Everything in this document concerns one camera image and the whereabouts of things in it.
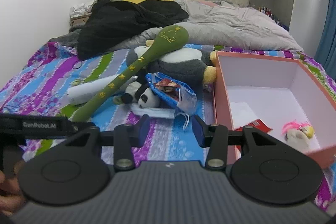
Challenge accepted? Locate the red foil tea packet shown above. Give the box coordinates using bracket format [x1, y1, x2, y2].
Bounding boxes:
[245, 119, 272, 134]

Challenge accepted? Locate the pink haired small doll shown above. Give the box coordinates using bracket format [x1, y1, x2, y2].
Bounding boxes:
[282, 121, 315, 153]

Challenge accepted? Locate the small panda plush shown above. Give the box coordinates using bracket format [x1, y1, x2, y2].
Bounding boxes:
[121, 81, 160, 108]

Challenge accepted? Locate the blue plastic snack bag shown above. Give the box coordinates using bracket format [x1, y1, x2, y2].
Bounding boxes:
[145, 72, 198, 115]

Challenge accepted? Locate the light blue face mask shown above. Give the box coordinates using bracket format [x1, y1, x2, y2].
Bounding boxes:
[130, 103, 190, 130]

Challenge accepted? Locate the person left hand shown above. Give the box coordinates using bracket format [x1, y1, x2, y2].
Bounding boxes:
[1, 160, 26, 216]

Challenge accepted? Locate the colourful striped bed sheet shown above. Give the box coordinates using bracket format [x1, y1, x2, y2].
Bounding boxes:
[1, 42, 335, 210]

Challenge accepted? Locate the white cylindrical bottle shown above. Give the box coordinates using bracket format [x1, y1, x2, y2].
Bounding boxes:
[66, 74, 118, 106]

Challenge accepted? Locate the pink cardboard box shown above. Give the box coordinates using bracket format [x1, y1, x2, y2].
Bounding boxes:
[214, 52, 335, 168]

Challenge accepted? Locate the grey white penguin plush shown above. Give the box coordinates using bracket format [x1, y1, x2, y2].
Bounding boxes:
[135, 47, 217, 88]

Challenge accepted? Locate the cardboard box bedside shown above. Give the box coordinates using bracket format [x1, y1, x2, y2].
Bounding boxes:
[70, 12, 92, 27]

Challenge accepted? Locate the blue curtain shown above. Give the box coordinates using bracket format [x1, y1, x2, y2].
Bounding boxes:
[314, 0, 336, 79]

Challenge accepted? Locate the black jacket on bed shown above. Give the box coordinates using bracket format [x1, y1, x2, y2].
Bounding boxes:
[77, 0, 189, 60]

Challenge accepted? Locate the grey duvet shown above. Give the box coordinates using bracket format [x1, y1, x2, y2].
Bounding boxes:
[110, 0, 304, 52]

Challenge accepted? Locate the green plush massage hammer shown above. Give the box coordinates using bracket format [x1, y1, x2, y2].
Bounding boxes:
[72, 25, 189, 122]

